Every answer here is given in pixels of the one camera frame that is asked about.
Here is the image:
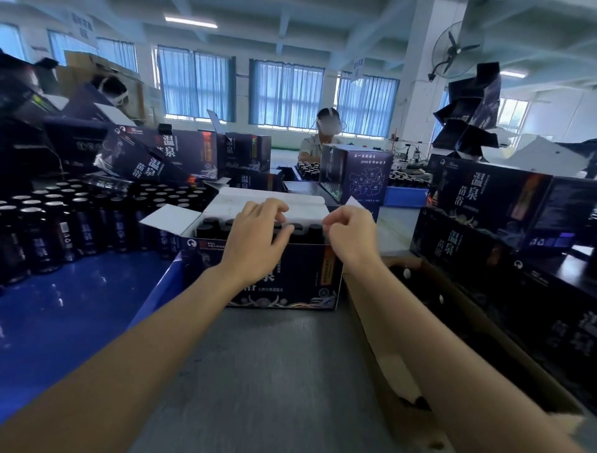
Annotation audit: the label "person's right hand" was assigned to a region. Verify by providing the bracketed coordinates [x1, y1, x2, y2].
[322, 205, 388, 274]

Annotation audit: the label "person's left hand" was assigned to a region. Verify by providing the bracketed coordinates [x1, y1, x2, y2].
[219, 198, 295, 282]

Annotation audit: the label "dark printed carton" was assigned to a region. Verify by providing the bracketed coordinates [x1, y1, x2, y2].
[139, 187, 370, 312]
[529, 175, 597, 255]
[410, 206, 597, 388]
[93, 124, 220, 184]
[425, 153, 555, 249]

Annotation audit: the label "person's left forearm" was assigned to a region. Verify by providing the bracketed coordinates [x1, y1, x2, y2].
[0, 262, 263, 453]

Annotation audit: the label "person's right forearm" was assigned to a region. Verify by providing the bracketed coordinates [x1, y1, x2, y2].
[344, 254, 586, 453]

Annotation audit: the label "dark carton with map print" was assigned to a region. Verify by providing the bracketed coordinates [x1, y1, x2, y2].
[319, 143, 394, 221]

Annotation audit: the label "batch of dark bottles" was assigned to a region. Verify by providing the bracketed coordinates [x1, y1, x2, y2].
[388, 169, 431, 188]
[295, 160, 323, 182]

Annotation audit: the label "row of black-capped bottles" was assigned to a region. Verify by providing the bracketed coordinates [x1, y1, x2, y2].
[196, 217, 327, 244]

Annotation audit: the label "small blue plastic tray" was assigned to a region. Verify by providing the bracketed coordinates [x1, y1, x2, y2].
[382, 184, 431, 209]

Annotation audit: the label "dark carton with green stripe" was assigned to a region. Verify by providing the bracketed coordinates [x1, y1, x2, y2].
[216, 132, 272, 174]

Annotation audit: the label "window with blue curtain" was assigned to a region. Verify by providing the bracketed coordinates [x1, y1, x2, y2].
[248, 58, 326, 130]
[157, 45, 235, 124]
[335, 74, 401, 138]
[48, 29, 140, 74]

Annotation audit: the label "tilted dark printed carton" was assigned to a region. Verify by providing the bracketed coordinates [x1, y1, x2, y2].
[93, 124, 220, 184]

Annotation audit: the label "pile of folded dark cartons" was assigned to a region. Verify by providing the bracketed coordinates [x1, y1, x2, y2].
[430, 62, 503, 158]

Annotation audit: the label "crowd of dark labelled bottles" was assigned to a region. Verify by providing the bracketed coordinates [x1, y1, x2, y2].
[0, 175, 211, 286]

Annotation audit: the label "white flat cardboard sheet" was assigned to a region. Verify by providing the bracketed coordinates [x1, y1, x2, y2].
[505, 134, 589, 179]

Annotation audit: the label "ceiling tube light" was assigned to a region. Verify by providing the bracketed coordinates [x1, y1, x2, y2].
[164, 16, 219, 30]

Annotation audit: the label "large blue plastic tray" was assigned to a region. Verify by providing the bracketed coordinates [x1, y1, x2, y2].
[0, 250, 188, 423]

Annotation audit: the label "brown cardboard boxes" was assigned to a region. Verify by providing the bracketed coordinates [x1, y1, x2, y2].
[55, 50, 146, 119]

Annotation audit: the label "heap of dark cartons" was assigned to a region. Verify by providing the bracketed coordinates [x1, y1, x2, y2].
[0, 49, 110, 185]

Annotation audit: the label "black wall fan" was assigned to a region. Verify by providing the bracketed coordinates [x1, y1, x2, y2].
[427, 20, 486, 83]

